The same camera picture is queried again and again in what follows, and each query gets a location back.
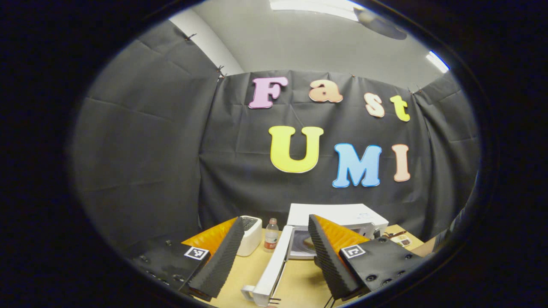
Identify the clear water bottle red label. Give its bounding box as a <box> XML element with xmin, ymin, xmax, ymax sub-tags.
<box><xmin>264</xmin><ymin>218</ymin><xmax>280</xmax><ymax>253</ymax></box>

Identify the white microwave oven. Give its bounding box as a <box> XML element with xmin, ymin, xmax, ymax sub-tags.
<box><xmin>241</xmin><ymin>203</ymin><xmax>390</xmax><ymax>307</ymax></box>

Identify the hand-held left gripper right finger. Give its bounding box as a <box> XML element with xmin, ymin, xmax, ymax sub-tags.
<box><xmin>307</xmin><ymin>213</ymin><xmax>425</xmax><ymax>302</ymax></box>

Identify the white toaster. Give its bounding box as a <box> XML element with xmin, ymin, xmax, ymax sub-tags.
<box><xmin>236</xmin><ymin>215</ymin><xmax>263</xmax><ymax>258</ymax></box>

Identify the long ceiling light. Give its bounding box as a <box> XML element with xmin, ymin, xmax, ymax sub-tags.
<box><xmin>270</xmin><ymin>0</ymin><xmax>364</xmax><ymax>22</ymax></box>

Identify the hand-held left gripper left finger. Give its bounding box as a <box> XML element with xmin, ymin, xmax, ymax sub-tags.
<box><xmin>131</xmin><ymin>216</ymin><xmax>245</xmax><ymax>301</ymax></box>

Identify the small ceiling light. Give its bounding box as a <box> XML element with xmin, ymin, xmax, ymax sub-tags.
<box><xmin>426</xmin><ymin>50</ymin><xmax>450</xmax><ymax>74</ymax></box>

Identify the black backdrop cloth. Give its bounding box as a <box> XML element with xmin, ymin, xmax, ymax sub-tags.
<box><xmin>71</xmin><ymin>19</ymin><xmax>482</xmax><ymax>257</ymax></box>

